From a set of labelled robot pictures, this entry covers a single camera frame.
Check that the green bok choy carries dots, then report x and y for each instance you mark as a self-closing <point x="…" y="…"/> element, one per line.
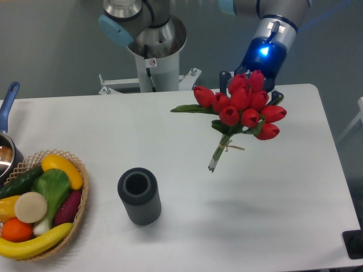
<point x="54" y="186"/>

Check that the dark grey ribbed vase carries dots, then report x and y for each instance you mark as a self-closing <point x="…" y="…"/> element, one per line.
<point x="138" y="191"/>

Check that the red tulip bouquet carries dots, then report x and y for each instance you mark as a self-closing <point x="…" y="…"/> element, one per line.
<point x="245" y="109"/>

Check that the black device at edge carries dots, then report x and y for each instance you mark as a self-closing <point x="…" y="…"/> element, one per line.
<point x="353" y="243"/>

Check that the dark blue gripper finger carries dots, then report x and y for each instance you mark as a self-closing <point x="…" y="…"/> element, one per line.
<point x="224" y="78"/>
<point x="276" y="98"/>

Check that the blue handled saucepan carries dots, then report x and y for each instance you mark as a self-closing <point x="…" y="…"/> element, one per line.
<point x="10" y="155"/>

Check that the purple sweet potato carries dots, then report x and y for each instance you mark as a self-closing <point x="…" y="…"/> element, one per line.
<point x="67" y="212"/>

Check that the yellow banana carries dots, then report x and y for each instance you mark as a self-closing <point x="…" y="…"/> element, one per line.
<point x="33" y="247"/>

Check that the orange fruit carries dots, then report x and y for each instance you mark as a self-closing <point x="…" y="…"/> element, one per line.
<point x="16" y="231"/>

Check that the green cucumber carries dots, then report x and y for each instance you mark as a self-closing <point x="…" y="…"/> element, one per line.
<point x="22" y="183"/>

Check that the yellow pepper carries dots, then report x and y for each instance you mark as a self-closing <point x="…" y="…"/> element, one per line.
<point x="7" y="208"/>

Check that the white frame at right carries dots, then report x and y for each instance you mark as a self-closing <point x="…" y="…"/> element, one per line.
<point x="353" y="127"/>

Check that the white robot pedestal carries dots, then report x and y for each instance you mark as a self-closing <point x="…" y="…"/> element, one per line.
<point x="157" y="56"/>

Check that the woven wicker basket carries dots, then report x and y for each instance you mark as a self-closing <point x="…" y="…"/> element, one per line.
<point x="34" y="161"/>

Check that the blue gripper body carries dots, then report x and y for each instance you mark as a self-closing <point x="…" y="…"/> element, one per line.
<point x="263" y="56"/>

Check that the beige round slice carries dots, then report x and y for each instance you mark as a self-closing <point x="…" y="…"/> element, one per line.
<point x="30" y="207"/>

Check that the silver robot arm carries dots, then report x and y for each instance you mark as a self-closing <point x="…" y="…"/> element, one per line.
<point x="279" y="20"/>

